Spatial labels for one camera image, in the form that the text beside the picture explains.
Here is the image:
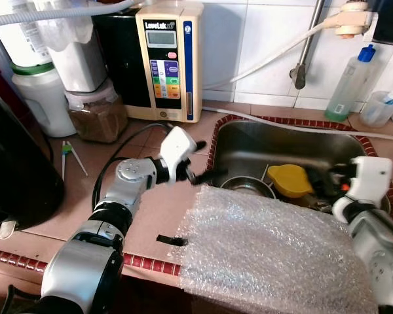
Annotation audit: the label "yellow plastic bowl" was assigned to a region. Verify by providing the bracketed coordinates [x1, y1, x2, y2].
[267, 164, 314, 199]

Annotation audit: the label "stainless steel bowl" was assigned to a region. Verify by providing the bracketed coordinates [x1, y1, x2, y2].
[219, 175, 277, 200]

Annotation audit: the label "white green plastic chopsticks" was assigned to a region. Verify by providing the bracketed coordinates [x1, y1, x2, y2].
[259, 164, 271, 185]

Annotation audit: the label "large stainless steel sink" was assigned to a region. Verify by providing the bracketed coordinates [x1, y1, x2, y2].
[210, 116, 393, 224]

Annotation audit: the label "clear plastic cup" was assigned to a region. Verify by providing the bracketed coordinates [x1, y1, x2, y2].
[360, 92, 393, 128]

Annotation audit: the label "small black clip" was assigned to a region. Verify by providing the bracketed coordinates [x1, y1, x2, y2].
[157, 234, 187, 247]

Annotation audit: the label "clear bottle blue cap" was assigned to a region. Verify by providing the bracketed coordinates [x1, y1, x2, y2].
[324, 46, 376, 122]

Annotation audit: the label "beige water ionizer machine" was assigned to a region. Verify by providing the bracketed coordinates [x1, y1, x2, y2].
[136, 2, 204, 123]

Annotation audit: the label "clear bubble wrap sheet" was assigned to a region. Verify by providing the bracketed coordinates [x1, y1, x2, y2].
[177, 185, 382, 314]

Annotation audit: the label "jar with brown contents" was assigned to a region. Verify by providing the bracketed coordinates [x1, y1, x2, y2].
[65, 82, 128, 143]

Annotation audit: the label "green hinged chopsticks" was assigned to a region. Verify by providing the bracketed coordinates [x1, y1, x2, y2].
[60, 141, 89, 181]

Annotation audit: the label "white plastic covered container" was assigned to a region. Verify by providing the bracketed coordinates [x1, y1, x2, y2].
[36, 0, 109, 92]

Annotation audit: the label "beige tap diverter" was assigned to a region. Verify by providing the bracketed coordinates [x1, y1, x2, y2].
[334, 2, 379, 39]

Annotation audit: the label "white jug green lid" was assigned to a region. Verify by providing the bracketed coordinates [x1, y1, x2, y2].
[12, 62, 76, 138]

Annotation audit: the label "black kettle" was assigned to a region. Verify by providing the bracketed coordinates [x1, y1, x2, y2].
[0, 85, 66, 230]

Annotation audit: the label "small white plastic piece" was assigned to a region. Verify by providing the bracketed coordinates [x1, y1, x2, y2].
[0, 219, 18, 237]

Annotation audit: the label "white labelled bottle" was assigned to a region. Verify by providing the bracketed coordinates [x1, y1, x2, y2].
[0, 0, 53, 67]

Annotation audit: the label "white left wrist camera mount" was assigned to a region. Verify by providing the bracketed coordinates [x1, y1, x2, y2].
[159, 126, 198, 184]

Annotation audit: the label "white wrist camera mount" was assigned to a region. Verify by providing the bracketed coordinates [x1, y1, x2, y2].
[332, 156, 392, 223]
[159, 126, 198, 184]

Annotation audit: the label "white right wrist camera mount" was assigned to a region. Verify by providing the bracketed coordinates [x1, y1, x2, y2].
[332, 156, 392, 223]

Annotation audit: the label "thin white hose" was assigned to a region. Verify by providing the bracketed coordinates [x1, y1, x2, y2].
[200, 105, 393, 143]

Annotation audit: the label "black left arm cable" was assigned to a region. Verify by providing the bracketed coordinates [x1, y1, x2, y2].
[92, 122, 174, 210]

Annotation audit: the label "thick white hose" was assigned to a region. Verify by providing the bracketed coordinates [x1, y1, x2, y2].
[203, 20, 345, 90]

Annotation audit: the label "metal wall tap pipe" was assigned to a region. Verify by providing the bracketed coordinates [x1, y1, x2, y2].
[290, 0, 326, 91]

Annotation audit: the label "grey corrugated hose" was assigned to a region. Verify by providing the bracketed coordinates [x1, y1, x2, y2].
[0, 0, 145, 28]

